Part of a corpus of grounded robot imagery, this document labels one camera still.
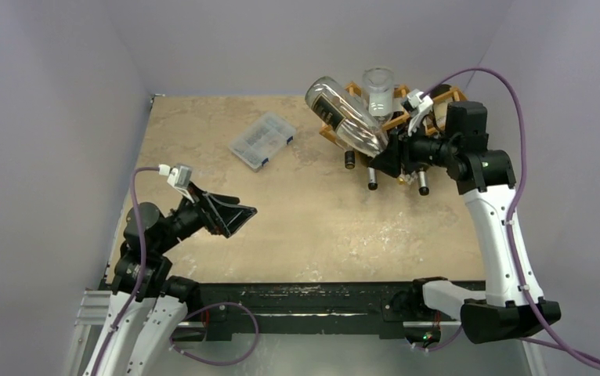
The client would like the green bottle cream label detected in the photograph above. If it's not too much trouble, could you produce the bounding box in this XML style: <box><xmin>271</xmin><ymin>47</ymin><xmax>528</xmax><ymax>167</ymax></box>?
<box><xmin>424</xmin><ymin>84</ymin><xmax>453</xmax><ymax>135</ymax></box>

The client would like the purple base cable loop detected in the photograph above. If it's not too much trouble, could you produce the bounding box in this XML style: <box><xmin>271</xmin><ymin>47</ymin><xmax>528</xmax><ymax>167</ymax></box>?
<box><xmin>168</xmin><ymin>302</ymin><xmax>259</xmax><ymax>367</ymax></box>

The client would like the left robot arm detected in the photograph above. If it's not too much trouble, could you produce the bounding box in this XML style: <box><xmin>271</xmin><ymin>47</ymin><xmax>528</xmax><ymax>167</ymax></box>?
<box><xmin>84</xmin><ymin>188</ymin><xmax>257</xmax><ymax>375</ymax></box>

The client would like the clear tall glass bottle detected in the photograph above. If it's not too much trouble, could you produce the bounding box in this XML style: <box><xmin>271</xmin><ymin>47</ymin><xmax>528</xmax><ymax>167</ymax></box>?
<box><xmin>305</xmin><ymin>76</ymin><xmax>388</xmax><ymax>157</ymax></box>

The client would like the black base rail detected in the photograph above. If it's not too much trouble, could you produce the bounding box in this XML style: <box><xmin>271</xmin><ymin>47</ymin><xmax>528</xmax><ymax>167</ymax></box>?
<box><xmin>97</xmin><ymin>281</ymin><xmax>488</xmax><ymax>344</ymax></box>

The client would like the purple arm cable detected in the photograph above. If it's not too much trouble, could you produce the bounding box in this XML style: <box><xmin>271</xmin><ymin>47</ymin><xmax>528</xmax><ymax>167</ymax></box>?
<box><xmin>89</xmin><ymin>165</ymin><xmax>172</xmax><ymax>376</ymax></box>
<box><xmin>424</xmin><ymin>67</ymin><xmax>600</xmax><ymax>373</ymax></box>

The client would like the wooden wine rack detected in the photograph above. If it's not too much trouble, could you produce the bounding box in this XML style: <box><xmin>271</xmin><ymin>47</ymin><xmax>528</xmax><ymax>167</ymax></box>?
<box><xmin>320</xmin><ymin>81</ymin><xmax>470</xmax><ymax>151</ymax></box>

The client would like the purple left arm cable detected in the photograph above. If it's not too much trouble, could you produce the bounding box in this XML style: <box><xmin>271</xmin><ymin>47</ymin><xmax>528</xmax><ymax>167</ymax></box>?
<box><xmin>89</xmin><ymin>165</ymin><xmax>172</xmax><ymax>376</ymax></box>

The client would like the clear squat glass bottle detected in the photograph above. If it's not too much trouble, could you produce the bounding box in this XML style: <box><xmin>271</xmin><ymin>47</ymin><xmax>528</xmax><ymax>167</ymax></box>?
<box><xmin>362</xmin><ymin>67</ymin><xmax>394</xmax><ymax>125</ymax></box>

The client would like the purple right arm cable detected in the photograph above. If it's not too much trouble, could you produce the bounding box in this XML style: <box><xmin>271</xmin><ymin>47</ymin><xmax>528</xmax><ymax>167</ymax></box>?
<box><xmin>424</xmin><ymin>67</ymin><xmax>600</xmax><ymax>373</ymax></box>

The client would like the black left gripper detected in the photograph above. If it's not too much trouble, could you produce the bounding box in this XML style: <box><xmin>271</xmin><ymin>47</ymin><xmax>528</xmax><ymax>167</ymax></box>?
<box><xmin>154</xmin><ymin>180</ymin><xmax>255</xmax><ymax>253</ymax></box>

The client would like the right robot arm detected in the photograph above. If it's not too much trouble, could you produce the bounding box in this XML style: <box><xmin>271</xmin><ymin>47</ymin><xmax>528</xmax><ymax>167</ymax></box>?
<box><xmin>370</xmin><ymin>101</ymin><xmax>562</xmax><ymax>344</ymax></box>

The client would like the clear plastic organizer box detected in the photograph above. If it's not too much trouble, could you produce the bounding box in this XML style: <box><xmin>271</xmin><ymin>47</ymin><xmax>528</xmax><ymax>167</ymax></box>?
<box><xmin>229</xmin><ymin>112</ymin><xmax>297</xmax><ymax>172</ymax></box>

